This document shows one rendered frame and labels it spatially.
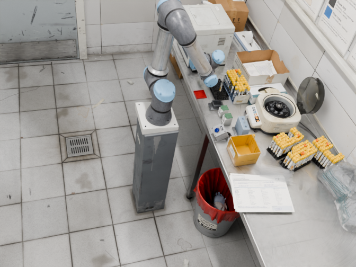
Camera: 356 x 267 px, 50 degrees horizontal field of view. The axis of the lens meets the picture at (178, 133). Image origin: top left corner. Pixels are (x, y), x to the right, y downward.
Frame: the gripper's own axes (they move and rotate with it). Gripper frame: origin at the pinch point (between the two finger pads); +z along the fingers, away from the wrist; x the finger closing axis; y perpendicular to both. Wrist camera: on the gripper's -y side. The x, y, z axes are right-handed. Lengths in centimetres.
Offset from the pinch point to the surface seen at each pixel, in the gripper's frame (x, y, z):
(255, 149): 10, 57, -34
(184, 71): -7.7, -4.9, 8.2
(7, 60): -133, -75, 144
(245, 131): 8, 46, -30
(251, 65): 36.4, -1.4, -1.0
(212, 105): -0.1, 24.5, -10.3
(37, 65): -106, -69, 145
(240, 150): 5, 55, -27
